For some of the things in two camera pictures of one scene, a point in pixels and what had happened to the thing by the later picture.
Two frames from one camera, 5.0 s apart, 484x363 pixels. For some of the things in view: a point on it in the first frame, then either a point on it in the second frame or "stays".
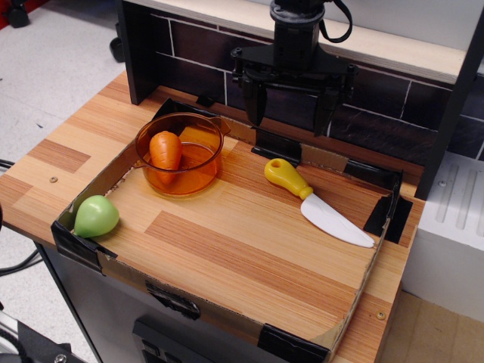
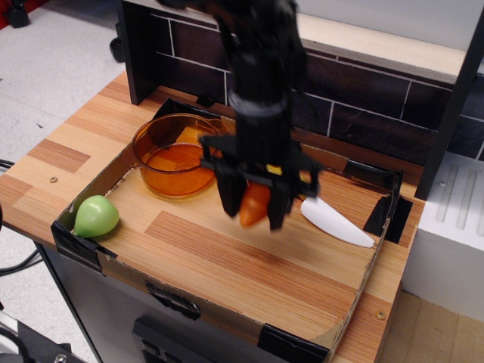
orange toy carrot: [165, 152] → [255, 204]
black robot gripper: [295, 61] → [262, 147]
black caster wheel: [117, 45] stays
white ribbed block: [446, 267] stays
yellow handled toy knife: [279, 173] stays
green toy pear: [94, 215] stays
